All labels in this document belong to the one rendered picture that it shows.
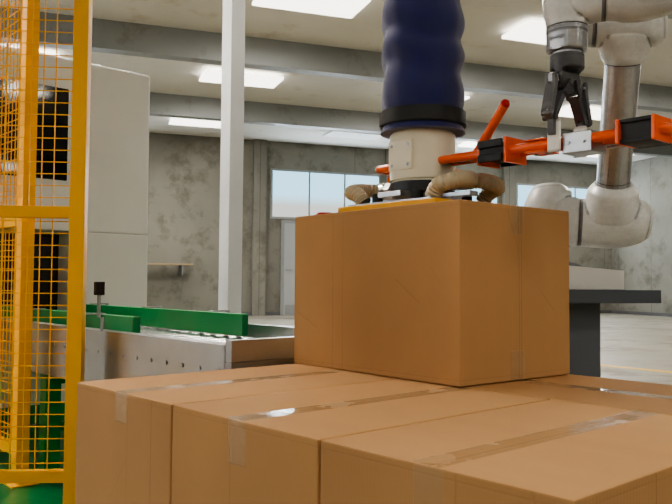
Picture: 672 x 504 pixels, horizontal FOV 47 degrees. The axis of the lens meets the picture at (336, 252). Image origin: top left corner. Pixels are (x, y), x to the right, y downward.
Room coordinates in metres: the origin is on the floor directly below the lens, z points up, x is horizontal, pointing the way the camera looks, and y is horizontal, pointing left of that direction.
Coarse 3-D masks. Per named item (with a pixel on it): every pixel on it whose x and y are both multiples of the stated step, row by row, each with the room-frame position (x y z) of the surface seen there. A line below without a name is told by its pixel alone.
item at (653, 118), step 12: (624, 120) 1.53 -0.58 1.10; (636, 120) 1.51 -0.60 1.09; (648, 120) 1.50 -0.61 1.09; (660, 120) 1.49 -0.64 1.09; (624, 132) 1.54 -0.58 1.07; (636, 132) 1.52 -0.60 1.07; (648, 132) 1.50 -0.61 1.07; (624, 144) 1.54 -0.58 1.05; (636, 144) 1.54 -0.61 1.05; (648, 144) 1.54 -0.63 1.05; (660, 144) 1.54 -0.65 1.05
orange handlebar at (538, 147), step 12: (600, 132) 1.58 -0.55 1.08; (612, 132) 1.56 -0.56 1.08; (660, 132) 1.49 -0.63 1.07; (516, 144) 1.74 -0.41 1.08; (528, 144) 1.71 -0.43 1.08; (540, 144) 1.68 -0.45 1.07; (444, 156) 1.89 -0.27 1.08; (456, 156) 1.86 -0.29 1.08; (468, 156) 1.84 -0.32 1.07; (384, 168) 2.05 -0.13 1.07
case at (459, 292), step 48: (336, 240) 1.95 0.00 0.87; (384, 240) 1.81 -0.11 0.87; (432, 240) 1.69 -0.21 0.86; (480, 240) 1.67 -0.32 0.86; (528, 240) 1.78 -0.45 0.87; (336, 288) 1.95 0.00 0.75; (384, 288) 1.81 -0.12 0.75; (432, 288) 1.69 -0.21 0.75; (480, 288) 1.67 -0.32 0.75; (528, 288) 1.78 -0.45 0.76; (336, 336) 1.95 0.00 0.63; (384, 336) 1.81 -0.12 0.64; (432, 336) 1.69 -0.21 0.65; (480, 336) 1.67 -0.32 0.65; (528, 336) 1.78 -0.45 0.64; (480, 384) 1.68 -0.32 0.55
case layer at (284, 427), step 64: (128, 384) 1.64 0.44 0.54; (192, 384) 1.65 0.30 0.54; (256, 384) 1.66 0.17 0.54; (320, 384) 1.67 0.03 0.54; (384, 384) 1.68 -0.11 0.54; (512, 384) 1.70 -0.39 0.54; (576, 384) 1.71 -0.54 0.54; (640, 384) 1.72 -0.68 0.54; (128, 448) 1.50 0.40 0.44; (192, 448) 1.33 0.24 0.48; (256, 448) 1.20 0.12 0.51; (320, 448) 1.09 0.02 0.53; (384, 448) 1.03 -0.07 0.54; (448, 448) 1.04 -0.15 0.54; (512, 448) 1.04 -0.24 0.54; (576, 448) 1.05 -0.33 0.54; (640, 448) 1.05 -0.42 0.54
